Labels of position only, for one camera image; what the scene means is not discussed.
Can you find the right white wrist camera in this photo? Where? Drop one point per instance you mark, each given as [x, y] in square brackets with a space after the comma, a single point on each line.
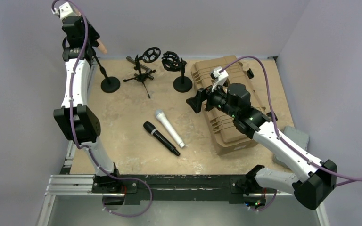
[220, 76]

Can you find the black round base shock-mount stand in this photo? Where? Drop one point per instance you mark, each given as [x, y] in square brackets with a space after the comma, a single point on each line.
[173, 63]

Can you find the beige microphone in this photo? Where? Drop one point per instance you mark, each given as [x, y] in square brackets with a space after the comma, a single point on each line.
[101, 47]

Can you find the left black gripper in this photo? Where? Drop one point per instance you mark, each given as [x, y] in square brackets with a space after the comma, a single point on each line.
[93, 35]

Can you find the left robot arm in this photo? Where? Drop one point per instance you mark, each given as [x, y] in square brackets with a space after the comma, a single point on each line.
[75, 119]

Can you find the black tripod microphone stand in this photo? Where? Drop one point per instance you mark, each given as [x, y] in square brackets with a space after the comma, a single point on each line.
[149, 56]

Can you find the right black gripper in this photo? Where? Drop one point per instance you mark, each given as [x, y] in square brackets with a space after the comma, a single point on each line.
[204, 93]

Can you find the tan hard plastic case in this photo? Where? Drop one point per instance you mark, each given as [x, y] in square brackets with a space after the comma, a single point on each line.
[225, 136]

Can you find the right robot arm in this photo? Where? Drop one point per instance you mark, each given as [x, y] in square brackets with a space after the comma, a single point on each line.
[311, 179]

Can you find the black clip microphone stand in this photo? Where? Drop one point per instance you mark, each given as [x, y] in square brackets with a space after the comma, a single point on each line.
[108, 84]

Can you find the black microphone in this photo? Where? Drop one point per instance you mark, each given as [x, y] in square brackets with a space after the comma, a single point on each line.
[151, 129]

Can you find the white microphone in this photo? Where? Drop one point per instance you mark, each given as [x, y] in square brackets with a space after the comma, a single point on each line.
[161, 117]

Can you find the grey metal tube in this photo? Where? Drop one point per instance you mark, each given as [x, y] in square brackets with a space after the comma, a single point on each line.
[139, 65]

